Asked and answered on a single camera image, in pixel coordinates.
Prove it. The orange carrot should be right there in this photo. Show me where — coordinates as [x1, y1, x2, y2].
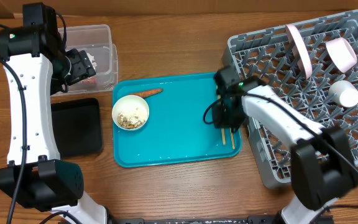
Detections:
[131, 88, 163, 99]

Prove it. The cream bowl with food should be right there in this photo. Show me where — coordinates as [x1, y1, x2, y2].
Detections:
[111, 95, 150, 131]

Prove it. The black rectangular tray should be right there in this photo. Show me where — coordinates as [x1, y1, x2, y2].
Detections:
[51, 98, 103, 158]

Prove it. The light wooden chopstick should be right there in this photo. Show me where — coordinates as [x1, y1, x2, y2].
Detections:
[221, 128, 226, 146]

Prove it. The teal plastic tray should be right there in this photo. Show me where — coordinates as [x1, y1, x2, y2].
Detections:
[112, 73, 242, 168]

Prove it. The small white cup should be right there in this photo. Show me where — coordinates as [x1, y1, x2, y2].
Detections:
[328, 80, 358, 108]

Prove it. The grey dishwasher rack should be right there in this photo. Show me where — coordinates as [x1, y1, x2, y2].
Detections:
[221, 9, 358, 190]

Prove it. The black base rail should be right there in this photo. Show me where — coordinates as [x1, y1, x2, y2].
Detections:
[108, 215, 280, 224]

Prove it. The pink shallow bowl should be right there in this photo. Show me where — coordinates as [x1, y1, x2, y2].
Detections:
[326, 37, 357, 73]

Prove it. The red foil wrapper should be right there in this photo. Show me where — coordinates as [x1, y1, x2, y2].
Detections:
[83, 77, 96, 85]

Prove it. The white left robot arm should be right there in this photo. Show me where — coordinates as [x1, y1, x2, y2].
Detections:
[0, 21, 114, 223]

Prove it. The clear plastic bin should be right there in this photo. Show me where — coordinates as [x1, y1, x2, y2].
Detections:
[66, 24, 119, 95]

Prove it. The white napkin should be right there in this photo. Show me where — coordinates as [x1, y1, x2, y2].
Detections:
[87, 53, 97, 70]

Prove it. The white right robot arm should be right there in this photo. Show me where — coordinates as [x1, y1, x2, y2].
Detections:
[205, 77, 358, 223]

